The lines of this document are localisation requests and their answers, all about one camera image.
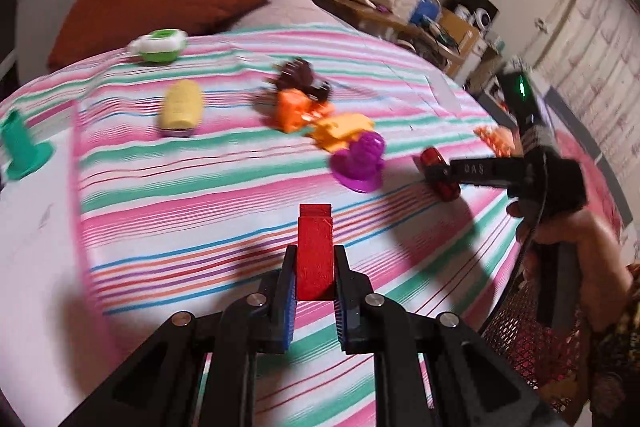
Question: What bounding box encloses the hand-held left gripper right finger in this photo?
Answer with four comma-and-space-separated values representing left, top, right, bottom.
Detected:
332, 246, 566, 427

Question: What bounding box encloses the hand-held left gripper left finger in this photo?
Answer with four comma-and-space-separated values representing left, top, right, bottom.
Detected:
57, 246, 301, 427

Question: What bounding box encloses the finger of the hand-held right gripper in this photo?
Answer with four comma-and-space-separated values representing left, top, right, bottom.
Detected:
449, 156, 523, 191

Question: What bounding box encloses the small red cylinder toy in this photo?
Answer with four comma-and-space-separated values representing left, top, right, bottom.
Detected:
414, 147, 462, 202

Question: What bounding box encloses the red rectangular block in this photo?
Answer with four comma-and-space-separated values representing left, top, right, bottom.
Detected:
296, 203, 335, 301

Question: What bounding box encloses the purple plastic toy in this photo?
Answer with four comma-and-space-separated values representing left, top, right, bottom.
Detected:
330, 131, 387, 194

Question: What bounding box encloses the yellow plastic piece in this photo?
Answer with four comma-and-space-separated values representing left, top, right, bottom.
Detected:
307, 113, 375, 154

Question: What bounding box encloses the orange plastic block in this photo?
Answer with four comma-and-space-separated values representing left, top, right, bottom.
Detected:
264, 89, 335, 135

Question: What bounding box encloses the yellow cylinder toy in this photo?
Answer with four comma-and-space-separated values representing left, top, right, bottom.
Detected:
159, 79, 205, 138

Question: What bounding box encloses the person's right hand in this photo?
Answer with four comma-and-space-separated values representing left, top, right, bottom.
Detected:
505, 201, 633, 333

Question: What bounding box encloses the orange mesh plastic piece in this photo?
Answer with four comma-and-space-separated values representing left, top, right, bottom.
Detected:
474, 124, 523, 158

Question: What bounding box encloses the white fabric label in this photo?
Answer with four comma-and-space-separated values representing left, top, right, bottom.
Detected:
430, 74, 463, 112

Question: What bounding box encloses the striped bedsheet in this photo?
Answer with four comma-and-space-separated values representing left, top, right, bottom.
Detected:
0, 24, 626, 427

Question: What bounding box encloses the cardboard box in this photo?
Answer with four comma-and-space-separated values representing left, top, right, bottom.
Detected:
440, 9, 481, 52

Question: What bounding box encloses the blue round container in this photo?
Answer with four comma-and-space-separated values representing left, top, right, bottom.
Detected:
410, 0, 442, 28

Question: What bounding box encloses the black printed box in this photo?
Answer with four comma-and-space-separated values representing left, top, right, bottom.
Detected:
445, 0, 500, 32

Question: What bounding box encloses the wooden side table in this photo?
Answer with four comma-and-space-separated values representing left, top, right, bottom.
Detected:
295, 0, 466, 72

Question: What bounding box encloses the brown plastic toy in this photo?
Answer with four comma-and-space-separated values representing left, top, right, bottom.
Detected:
265, 58, 332, 102

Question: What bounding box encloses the green and white container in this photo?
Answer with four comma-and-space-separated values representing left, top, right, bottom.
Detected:
127, 29, 190, 65

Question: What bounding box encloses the green plastic toy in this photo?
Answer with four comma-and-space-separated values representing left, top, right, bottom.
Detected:
0, 108, 55, 181

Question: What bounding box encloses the rust brown pillow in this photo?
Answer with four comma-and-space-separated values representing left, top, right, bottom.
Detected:
47, 0, 291, 72

